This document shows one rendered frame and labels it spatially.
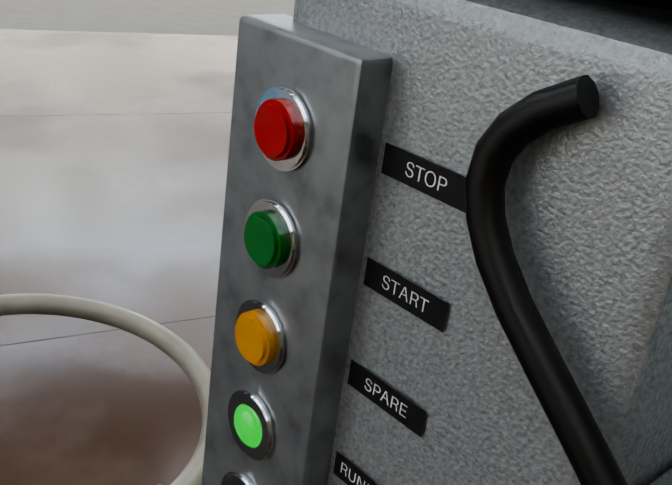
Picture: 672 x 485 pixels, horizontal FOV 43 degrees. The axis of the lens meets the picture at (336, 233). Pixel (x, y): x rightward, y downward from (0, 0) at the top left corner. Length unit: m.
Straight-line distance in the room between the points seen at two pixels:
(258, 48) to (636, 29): 0.16
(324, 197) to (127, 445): 2.21
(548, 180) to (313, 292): 0.12
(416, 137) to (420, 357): 0.09
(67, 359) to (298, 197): 2.56
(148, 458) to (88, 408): 0.29
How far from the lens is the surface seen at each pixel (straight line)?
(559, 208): 0.29
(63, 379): 2.80
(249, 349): 0.40
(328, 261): 0.35
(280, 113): 0.35
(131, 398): 2.71
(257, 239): 0.37
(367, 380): 0.38
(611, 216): 0.28
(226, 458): 0.46
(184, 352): 1.20
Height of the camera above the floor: 1.58
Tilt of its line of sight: 24 degrees down
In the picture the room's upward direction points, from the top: 8 degrees clockwise
